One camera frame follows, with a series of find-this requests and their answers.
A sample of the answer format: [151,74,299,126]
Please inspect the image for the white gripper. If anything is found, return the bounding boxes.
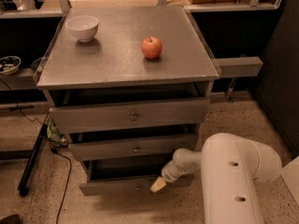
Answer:
[150,161,196,193]

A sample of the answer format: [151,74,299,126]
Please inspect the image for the grey bottom drawer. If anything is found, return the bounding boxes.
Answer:
[78,159,195,197]

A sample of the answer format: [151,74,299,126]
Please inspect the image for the grey drawer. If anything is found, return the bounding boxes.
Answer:
[78,159,195,197]
[50,97,210,133]
[69,133,198,161]

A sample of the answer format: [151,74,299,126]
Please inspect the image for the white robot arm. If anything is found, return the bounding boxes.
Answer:
[150,133,282,224]

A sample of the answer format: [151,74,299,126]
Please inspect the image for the grey middle drawer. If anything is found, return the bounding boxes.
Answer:
[69,133,198,161]

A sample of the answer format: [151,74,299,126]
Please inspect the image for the grey top drawer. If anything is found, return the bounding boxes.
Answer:
[50,97,210,133]

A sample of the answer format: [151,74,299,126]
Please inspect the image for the grey drawer cabinet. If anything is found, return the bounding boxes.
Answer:
[33,5,221,183]

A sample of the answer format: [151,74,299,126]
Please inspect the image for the green snack bag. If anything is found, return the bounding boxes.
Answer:
[47,119,68,148]

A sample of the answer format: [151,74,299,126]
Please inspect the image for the white floor panel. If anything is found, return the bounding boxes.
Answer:
[281,156,299,206]

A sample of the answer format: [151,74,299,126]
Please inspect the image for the red apple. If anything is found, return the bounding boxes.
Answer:
[141,36,163,60]

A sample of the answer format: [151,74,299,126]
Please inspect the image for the black metal bar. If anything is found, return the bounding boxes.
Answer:
[18,124,47,197]

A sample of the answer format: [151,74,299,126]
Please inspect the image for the grey side shelf beam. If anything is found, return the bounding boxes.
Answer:
[216,57,263,78]

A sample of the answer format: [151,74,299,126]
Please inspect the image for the white ceramic bowl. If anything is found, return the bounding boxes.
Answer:
[65,15,99,42]

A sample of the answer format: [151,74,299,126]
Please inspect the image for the patterned small bowl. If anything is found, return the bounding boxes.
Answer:
[0,56,21,76]

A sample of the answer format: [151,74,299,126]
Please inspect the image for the black floor cable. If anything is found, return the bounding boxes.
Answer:
[50,147,73,224]

